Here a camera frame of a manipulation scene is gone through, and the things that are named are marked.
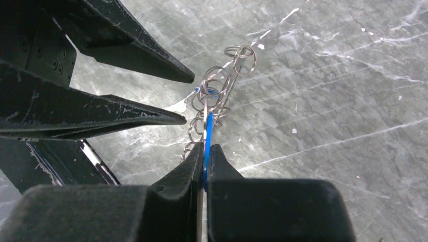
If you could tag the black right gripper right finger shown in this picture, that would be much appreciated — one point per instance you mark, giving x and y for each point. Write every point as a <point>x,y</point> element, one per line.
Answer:
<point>267,209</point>

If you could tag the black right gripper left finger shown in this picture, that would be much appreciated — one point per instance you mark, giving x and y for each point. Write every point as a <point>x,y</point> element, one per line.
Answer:
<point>168,210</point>

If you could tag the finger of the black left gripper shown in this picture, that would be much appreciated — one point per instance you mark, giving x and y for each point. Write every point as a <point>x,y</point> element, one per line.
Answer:
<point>107,31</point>

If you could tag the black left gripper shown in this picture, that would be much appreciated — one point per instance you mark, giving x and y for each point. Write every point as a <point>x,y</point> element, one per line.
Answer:
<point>35,108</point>

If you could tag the metal key organizer plate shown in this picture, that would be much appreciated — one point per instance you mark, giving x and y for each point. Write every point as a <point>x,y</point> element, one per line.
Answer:
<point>244,60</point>

